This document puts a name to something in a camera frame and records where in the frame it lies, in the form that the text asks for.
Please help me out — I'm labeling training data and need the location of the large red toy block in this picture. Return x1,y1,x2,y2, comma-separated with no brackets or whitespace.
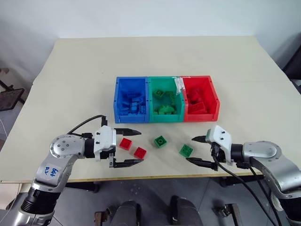
187,102,208,114

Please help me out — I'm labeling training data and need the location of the white tape strip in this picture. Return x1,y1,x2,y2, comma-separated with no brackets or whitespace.
173,76,191,95

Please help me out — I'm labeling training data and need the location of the dark rounded shape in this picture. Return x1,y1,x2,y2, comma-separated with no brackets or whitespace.
106,200,142,226
169,195,203,226

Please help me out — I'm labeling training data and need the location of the white sticker blue writing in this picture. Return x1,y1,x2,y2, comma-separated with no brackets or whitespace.
42,162,62,180

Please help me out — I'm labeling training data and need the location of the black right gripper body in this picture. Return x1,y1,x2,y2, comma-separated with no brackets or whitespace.
210,142,224,166

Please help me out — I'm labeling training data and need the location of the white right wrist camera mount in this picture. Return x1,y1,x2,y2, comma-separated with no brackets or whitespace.
205,125,234,165

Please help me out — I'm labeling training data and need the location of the red plastic bin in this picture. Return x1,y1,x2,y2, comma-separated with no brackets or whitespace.
181,75,221,122

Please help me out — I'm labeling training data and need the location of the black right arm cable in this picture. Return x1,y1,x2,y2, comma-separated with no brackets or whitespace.
248,165,282,223
213,150,287,226

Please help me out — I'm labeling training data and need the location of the green plastic bin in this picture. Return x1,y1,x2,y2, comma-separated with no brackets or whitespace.
147,76,185,123

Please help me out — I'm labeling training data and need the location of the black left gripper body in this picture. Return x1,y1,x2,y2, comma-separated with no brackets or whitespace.
99,147,118,168

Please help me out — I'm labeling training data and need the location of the blue plastic bin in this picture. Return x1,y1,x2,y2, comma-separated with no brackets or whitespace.
114,76,151,124

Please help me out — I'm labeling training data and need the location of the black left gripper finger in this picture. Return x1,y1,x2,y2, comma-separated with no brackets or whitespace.
116,128,143,137
112,159,145,169

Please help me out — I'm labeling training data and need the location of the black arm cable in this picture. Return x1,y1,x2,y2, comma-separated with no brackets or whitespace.
69,114,109,136
248,165,282,223
213,150,287,226

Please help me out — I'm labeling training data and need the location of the black folding stand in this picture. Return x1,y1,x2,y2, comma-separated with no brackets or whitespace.
0,67,26,112

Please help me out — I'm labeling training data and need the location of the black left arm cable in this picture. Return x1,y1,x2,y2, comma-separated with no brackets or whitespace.
69,114,109,136

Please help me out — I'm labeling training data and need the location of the long green toy block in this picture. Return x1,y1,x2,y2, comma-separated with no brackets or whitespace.
153,105,177,116

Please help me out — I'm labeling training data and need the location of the brown metal bracket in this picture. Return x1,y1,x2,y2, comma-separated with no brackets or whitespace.
212,203,243,226
94,210,111,226

